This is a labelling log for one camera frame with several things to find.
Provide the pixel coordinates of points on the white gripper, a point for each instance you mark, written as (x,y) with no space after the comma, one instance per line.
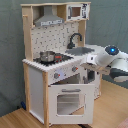
(91,59)

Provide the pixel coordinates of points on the white oven door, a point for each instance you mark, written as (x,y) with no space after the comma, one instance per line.
(71,103)

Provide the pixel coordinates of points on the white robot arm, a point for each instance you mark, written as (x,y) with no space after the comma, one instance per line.
(117,61)

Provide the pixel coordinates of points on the wooden toy kitchen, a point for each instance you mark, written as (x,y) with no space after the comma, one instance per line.
(38,78)

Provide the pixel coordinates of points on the grey toy sink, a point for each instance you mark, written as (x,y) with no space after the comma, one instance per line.
(79,51)

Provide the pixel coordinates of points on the white dishwasher door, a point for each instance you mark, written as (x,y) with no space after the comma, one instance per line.
(91,77)

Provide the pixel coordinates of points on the right oven knob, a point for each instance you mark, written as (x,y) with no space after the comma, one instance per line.
(74,69)

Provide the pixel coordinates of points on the oven knob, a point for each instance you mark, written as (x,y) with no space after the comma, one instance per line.
(56,75)
(74,69)

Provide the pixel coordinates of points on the black toy faucet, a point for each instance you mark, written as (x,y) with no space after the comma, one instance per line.
(71,44)

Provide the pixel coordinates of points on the black toy stovetop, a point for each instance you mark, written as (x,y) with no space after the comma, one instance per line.
(58,59)

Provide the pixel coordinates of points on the left oven knob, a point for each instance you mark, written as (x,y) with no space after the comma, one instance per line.
(56,75)

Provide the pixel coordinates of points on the silver toy pot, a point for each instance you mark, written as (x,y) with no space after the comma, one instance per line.
(47,56)

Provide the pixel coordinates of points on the toy microwave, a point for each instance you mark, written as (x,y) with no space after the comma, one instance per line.
(78,11)

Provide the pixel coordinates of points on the grey range hood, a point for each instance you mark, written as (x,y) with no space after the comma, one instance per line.
(48,18)

